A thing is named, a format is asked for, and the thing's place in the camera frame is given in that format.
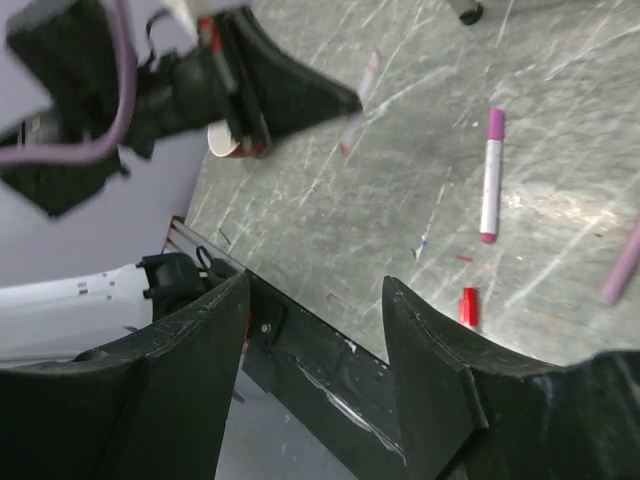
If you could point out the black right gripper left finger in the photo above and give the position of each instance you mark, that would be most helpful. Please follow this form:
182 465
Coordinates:
152 405

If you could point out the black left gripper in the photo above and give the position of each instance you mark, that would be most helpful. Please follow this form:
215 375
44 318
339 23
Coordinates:
237 74

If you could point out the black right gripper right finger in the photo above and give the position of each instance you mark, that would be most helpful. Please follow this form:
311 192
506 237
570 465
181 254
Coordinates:
463 400

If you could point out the clear pen cap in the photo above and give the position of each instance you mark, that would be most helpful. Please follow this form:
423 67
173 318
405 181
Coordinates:
365 91

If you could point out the purple highlighter pen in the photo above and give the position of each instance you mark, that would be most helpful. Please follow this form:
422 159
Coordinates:
623 268

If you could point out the white pen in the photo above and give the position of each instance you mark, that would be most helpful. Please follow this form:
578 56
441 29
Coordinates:
492 175

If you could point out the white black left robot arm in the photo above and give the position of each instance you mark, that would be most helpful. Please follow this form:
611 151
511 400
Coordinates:
82 53

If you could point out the red pen cap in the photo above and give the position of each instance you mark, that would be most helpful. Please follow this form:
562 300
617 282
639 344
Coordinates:
468 313

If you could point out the white paper cup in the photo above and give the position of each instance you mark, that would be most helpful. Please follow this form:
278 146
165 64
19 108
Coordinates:
222 145

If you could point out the black base bar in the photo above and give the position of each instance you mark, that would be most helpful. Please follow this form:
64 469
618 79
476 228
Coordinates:
312 403

